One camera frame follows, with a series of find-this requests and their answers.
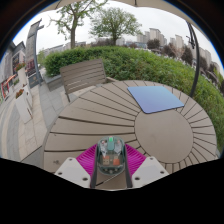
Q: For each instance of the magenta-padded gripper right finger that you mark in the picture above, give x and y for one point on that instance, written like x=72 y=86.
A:
x=138 y=161

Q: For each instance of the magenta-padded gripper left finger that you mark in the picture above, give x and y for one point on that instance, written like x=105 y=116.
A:
x=85 y=161

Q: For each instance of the transparent computer mouse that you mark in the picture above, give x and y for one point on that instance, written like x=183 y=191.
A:
x=111 y=156

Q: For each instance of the blue mouse pad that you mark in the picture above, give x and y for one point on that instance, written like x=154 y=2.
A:
x=155 y=98

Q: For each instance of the white flower planter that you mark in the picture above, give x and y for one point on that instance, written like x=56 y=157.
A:
x=20 y=73
x=23 y=106

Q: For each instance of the grey slatted chair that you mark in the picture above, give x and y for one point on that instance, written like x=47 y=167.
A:
x=81 y=76

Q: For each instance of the green hedge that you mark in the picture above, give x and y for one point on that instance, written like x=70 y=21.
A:
x=150 y=66

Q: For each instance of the dark curved parasol pole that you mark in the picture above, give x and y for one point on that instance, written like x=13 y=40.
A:
x=196 y=56

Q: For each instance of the group of distant buildings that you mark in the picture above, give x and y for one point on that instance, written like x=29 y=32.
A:
x=155 y=35

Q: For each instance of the tall grey sign pillar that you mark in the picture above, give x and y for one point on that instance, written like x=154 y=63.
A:
x=32 y=43

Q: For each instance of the thin-crowned tree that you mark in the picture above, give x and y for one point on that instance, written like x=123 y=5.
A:
x=72 y=26

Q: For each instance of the round-crowned tree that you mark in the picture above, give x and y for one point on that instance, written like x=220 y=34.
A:
x=115 y=23

